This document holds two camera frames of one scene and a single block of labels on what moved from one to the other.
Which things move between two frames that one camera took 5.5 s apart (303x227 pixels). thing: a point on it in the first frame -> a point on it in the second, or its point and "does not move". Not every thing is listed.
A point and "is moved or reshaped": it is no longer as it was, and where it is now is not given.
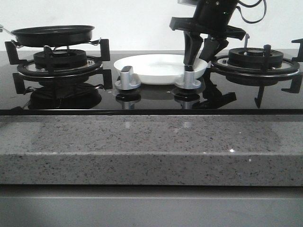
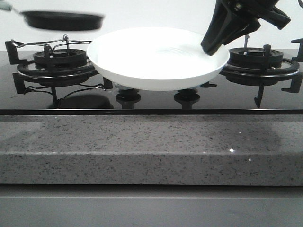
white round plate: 157,69 is moved or reshaped
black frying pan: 52,36 -> 57,20
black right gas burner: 253,57 does not move
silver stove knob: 189,82 -> 187,90
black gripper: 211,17 -> 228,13
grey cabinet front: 151,205 does not move
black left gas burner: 61,59 does not move
